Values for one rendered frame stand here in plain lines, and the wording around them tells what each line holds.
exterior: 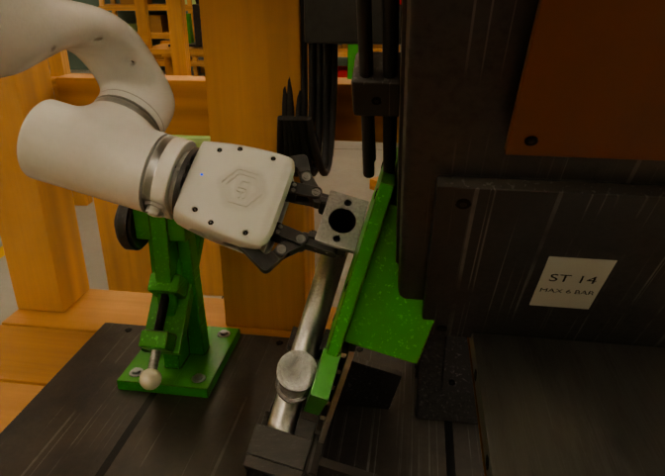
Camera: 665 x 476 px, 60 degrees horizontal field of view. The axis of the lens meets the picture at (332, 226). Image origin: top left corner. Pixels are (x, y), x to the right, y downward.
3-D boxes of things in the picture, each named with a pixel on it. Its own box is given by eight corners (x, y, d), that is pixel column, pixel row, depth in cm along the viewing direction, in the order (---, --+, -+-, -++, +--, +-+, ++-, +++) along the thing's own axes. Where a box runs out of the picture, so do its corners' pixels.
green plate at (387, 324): (399, 416, 52) (483, 211, 44) (313, 388, 53) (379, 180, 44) (403, 344, 63) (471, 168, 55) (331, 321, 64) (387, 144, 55)
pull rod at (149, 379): (157, 396, 73) (151, 357, 71) (137, 393, 74) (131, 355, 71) (174, 369, 78) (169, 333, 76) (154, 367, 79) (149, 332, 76)
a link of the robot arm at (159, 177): (131, 197, 53) (161, 207, 53) (167, 118, 56) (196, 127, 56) (150, 229, 61) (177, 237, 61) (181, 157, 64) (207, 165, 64)
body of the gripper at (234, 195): (150, 210, 53) (266, 245, 53) (191, 119, 57) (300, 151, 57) (166, 237, 60) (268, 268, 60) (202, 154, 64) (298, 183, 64)
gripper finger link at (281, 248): (273, 250, 55) (339, 270, 55) (283, 221, 56) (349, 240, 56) (273, 259, 58) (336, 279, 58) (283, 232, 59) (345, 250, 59)
